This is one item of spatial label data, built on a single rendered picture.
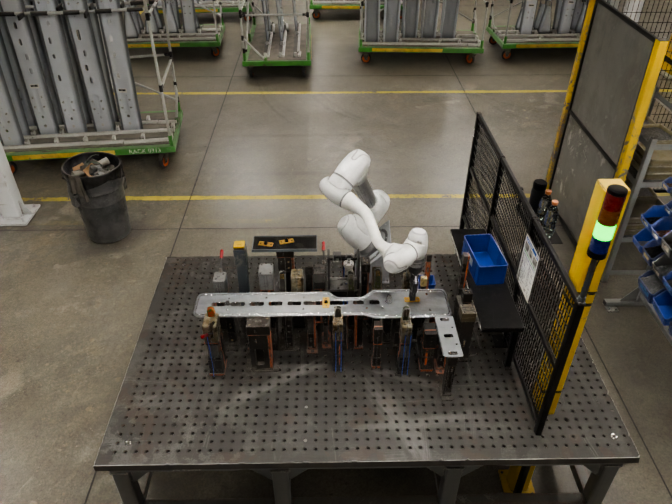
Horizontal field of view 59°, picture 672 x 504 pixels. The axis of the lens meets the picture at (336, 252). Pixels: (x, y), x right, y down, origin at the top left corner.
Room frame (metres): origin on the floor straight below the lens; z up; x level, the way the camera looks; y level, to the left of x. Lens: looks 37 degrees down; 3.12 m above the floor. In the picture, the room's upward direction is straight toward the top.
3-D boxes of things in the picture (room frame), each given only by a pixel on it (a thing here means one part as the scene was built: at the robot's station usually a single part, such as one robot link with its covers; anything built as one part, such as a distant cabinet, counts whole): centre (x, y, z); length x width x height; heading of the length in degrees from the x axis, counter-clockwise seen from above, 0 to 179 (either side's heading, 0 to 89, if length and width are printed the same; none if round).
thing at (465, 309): (2.28, -0.69, 0.88); 0.08 x 0.08 x 0.36; 1
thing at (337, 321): (2.22, -0.01, 0.87); 0.12 x 0.09 x 0.35; 1
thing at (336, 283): (2.60, -0.04, 0.94); 0.18 x 0.13 x 0.49; 91
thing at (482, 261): (2.66, -0.84, 1.10); 0.30 x 0.17 x 0.13; 6
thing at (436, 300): (2.39, 0.07, 1.00); 1.38 x 0.22 x 0.02; 91
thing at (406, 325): (2.20, -0.36, 0.87); 0.12 x 0.09 x 0.35; 1
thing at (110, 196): (4.49, 2.10, 0.36); 0.54 x 0.50 x 0.73; 1
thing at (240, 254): (2.72, 0.55, 0.92); 0.08 x 0.08 x 0.44; 1
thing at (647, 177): (4.28, -2.46, 0.65); 1.00 x 0.50 x 1.30; 1
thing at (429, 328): (2.22, -0.49, 0.84); 0.11 x 0.10 x 0.28; 1
